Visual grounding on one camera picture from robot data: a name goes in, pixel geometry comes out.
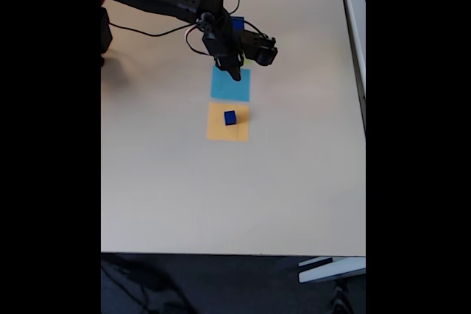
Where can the medium blue cube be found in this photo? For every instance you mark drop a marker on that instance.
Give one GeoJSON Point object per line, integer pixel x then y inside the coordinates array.
{"type": "Point", "coordinates": [239, 24]}

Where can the small blue cube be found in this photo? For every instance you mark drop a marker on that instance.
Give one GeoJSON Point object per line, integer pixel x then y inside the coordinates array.
{"type": "Point", "coordinates": [230, 118]}

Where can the light blue paper square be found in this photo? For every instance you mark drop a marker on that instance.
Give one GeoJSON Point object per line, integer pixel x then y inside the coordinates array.
{"type": "Point", "coordinates": [224, 89]}

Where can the orange paper square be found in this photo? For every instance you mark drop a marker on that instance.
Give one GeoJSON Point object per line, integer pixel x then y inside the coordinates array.
{"type": "Point", "coordinates": [217, 130]}

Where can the white side desk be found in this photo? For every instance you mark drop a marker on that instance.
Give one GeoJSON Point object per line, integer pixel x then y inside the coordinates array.
{"type": "Point", "coordinates": [355, 34]}

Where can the black camera box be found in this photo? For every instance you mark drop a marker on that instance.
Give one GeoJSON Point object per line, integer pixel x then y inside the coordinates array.
{"type": "Point", "coordinates": [261, 49]}

